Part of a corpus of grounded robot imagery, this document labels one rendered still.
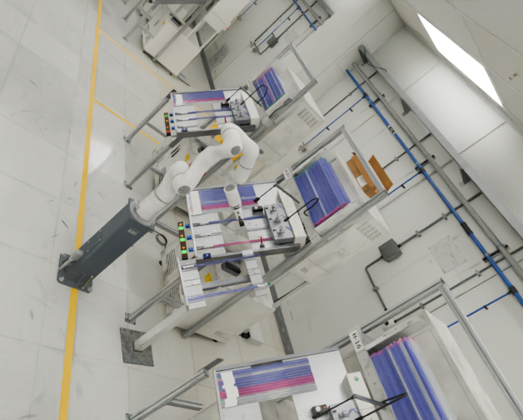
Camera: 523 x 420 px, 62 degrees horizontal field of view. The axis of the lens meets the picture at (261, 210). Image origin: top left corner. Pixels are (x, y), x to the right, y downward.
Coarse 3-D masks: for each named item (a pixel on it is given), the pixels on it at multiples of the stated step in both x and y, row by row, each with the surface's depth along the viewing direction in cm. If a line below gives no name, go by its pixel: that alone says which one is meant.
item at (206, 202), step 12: (192, 192) 330; (204, 192) 331; (216, 192) 332; (240, 192) 334; (252, 192) 334; (192, 204) 321; (204, 204) 322; (216, 204) 323; (228, 204) 324; (252, 204) 325
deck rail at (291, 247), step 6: (282, 246) 297; (288, 246) 298; (294, 246) 298; (300, 246) 299; (228, 252) 290; (234, 252) 291; (240, 252) 291; (258, 252) 294; (264, 252) 296; (270, 252) 297; (276, 252) 299; (282, 252) 300; (198, 258) 285; (216, 258) 289; (222, 258) 290; (228, 258) 292
